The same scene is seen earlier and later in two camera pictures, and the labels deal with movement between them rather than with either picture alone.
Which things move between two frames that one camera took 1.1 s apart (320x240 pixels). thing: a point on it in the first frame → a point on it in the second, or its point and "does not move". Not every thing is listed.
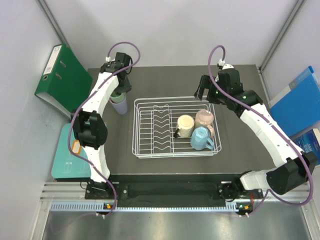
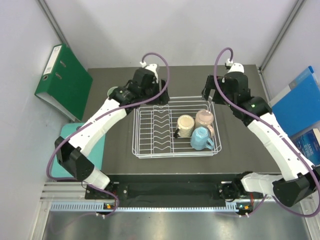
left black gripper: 126,88 → 162,100
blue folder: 297,108 does not move
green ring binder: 66,82 does not move
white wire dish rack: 175,127 does not move
